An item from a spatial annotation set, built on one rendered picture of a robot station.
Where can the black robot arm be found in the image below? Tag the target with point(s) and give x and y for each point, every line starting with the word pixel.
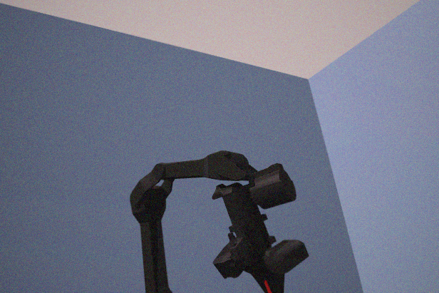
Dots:
pixel 267 188

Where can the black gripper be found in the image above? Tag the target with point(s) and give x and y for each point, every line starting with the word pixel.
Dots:
pixel 273 262

